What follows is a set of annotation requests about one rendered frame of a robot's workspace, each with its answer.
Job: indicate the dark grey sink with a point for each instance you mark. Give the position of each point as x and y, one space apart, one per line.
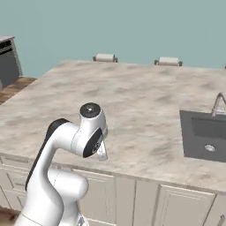
203 135

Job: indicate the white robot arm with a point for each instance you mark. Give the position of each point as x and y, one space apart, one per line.
50 164

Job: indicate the cream drawer front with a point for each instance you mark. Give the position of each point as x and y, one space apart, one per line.
13 181

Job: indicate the grey dishwasher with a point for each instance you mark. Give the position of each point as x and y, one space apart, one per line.
9 66

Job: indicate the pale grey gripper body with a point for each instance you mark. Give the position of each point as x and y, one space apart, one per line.
102 151

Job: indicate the silver tap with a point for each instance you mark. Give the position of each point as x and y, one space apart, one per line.
217 106

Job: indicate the cream cupboard door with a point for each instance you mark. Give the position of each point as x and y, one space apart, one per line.
182 207
217 212
97 197

